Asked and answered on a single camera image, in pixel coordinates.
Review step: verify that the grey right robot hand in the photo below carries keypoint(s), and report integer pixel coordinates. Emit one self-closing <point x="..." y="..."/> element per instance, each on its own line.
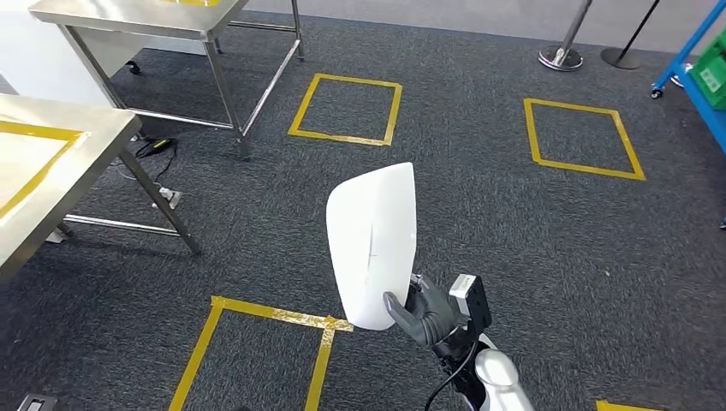
<point x="431" y="312"/>

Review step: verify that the white curved plastic part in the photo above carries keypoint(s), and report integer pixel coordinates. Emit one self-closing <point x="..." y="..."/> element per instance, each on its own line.
<point x="371" y="244"/>

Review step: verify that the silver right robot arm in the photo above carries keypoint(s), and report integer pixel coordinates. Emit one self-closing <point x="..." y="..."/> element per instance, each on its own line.
<point x="502" y="374"/>

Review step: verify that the blue metal shelf rack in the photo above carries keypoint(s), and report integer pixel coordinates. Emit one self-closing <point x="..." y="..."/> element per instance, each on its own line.
<point x="703" y="108"/>

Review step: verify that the chrome stanchion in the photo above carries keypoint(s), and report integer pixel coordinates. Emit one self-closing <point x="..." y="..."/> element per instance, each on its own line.
<point x="560" y="57"/>

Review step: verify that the silver floor socket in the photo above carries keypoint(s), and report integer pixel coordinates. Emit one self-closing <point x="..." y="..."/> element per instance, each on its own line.
<point x="167" y="198"/>

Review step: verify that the black stanchion with round base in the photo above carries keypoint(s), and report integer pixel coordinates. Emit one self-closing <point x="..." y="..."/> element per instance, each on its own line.
<point x="621" y="58"/>

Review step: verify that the green plastic crate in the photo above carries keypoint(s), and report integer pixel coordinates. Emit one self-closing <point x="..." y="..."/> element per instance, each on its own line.
<point x="712" y="74"/>

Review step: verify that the black caster wheel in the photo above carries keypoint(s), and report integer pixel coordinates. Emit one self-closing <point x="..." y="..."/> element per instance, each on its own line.
<point x="133" y="68"/>

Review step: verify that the yellow table tape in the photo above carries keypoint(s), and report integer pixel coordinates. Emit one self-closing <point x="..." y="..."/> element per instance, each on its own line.
<point x="193" y="2"/>

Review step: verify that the grey floor box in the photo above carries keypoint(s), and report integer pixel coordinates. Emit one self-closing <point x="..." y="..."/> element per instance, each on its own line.
<point x="37" y="404"/>

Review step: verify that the steel table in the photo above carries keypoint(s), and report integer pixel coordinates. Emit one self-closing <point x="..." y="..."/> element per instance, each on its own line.
<point x="142" y="17"/>

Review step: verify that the white desk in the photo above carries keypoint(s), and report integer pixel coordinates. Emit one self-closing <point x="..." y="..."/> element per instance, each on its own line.
<point x="34" y="62"/>

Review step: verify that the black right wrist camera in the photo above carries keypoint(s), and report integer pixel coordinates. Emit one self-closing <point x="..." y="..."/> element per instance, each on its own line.
<point x="479" y="306"/>

